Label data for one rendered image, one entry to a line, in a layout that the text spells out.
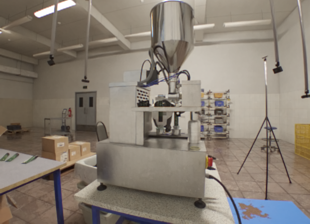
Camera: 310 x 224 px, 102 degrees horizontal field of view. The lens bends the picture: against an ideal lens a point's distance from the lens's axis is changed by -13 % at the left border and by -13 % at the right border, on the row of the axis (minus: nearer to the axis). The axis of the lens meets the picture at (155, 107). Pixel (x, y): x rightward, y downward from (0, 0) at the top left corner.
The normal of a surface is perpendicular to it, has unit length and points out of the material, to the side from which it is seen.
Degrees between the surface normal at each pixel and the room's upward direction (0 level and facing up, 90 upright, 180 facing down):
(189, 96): 90
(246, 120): 90
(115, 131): 90
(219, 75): 90
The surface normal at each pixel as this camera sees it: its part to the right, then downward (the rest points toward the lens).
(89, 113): -0.27, 0.00
